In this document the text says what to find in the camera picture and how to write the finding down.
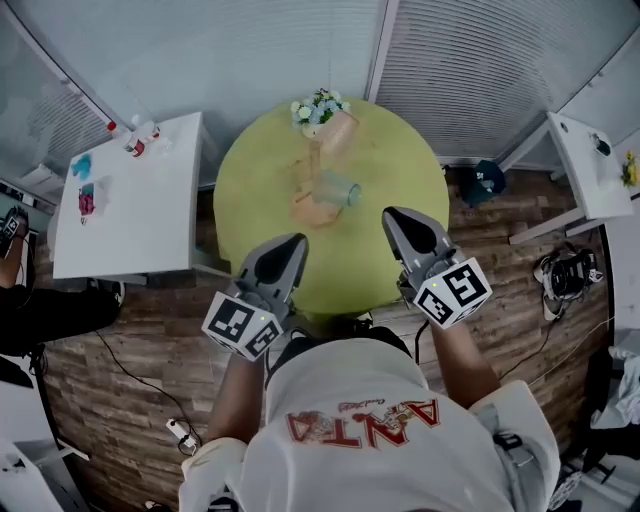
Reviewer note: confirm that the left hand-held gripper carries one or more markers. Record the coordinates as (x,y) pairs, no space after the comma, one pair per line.
(235,325)

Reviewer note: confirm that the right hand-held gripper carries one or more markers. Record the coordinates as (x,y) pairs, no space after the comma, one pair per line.
(452,295)

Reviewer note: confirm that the wooden cup tree stand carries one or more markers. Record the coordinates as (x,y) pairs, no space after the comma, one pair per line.
(312,215)

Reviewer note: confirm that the green glass cup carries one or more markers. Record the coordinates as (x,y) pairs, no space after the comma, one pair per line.
(340,189)

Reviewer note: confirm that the orange glass cup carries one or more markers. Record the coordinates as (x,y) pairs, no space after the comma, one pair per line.
(340,131)

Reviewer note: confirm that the person's left forearm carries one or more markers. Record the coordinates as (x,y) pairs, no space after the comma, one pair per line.
(235,395)

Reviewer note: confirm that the person's right forearm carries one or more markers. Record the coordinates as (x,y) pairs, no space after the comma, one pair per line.
(462,365)

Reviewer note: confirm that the person's left shoe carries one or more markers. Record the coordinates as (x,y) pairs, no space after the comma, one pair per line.
(297,334)

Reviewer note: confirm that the person's shoe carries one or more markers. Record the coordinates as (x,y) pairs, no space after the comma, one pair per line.
(297,334)
(361,322)

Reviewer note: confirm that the yellow-green round tablecloth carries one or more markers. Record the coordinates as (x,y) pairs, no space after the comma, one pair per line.
(400,165)

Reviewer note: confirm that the dark teal trash bin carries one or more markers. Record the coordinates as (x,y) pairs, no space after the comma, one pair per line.
(480,187)

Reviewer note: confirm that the person's right shoe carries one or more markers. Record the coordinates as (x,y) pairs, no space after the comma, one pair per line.
(361,322)

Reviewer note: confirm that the large white table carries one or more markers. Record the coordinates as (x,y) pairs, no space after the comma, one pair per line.
(145,210)

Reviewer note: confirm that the black and white headset rig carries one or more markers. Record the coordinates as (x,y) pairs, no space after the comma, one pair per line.
(567,275)

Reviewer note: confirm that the white pot with flowers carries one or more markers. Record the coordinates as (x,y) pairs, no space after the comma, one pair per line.
(312,112)

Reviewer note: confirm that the small clear glass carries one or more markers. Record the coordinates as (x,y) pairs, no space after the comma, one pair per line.
(165,145)

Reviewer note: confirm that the white power strip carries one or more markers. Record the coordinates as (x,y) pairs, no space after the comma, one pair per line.
(180,431)

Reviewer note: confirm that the small white table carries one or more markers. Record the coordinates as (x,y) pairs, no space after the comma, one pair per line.
(590,185)

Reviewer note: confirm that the clear cap plastic bottle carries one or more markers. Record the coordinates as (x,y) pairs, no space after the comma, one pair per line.
(151,132)

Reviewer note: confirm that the red cap plastic bottle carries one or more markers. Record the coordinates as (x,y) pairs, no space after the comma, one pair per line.
(135,147)

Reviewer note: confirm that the white box with pink contents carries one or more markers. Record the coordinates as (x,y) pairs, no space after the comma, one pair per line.
(102,192)

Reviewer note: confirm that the person's white printed shirt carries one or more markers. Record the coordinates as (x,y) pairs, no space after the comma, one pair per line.
(360,480)

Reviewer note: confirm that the small teal item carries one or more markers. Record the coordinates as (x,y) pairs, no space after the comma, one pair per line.
(83,165)

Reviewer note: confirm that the yellow flowers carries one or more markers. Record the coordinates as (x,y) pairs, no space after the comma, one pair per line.
(630,172)

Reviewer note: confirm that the light crumpled cloth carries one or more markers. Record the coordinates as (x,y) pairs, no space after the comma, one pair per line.
(625,395)

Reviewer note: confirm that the black office chair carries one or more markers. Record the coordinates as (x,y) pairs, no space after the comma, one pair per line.
(15,372)

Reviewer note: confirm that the white workbench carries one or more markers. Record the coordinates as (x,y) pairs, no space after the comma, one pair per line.
(25,475)

